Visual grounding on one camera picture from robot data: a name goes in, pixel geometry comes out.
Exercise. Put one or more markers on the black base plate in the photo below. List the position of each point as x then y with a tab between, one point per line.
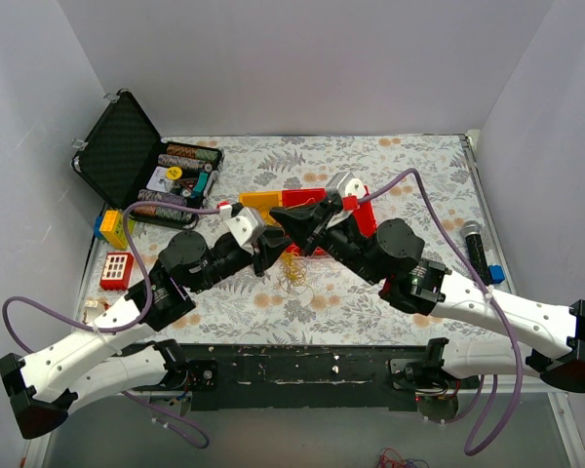
235	377

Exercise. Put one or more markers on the red double plastic bin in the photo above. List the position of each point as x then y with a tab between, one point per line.
363	217

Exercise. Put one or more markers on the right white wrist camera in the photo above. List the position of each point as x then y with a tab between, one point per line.
350	189

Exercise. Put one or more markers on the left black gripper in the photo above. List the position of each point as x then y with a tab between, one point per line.
261	252

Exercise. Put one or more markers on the black microphone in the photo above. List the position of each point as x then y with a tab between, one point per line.
471	233

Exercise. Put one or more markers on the yellow blue toy block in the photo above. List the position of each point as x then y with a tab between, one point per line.
109	228

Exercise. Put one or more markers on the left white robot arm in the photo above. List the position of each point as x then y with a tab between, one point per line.
118	353

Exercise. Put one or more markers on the floral table mat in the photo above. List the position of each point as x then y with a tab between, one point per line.
424	180

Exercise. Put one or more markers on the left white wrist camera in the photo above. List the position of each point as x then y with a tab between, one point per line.
244	223

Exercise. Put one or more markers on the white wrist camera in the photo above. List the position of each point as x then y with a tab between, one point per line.
244	223
350	189

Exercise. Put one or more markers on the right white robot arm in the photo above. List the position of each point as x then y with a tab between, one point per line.
534	339

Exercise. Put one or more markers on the black poker chip case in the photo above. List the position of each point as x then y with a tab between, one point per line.
125	160

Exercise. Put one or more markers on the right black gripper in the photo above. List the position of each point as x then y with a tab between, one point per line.
320	226

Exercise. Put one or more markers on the small red white toy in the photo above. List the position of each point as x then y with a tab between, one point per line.
93	309

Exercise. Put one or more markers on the yellow plastic bin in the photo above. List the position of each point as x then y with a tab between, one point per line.
262	201

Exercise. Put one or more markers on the small blue block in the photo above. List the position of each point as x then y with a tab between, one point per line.
496	274

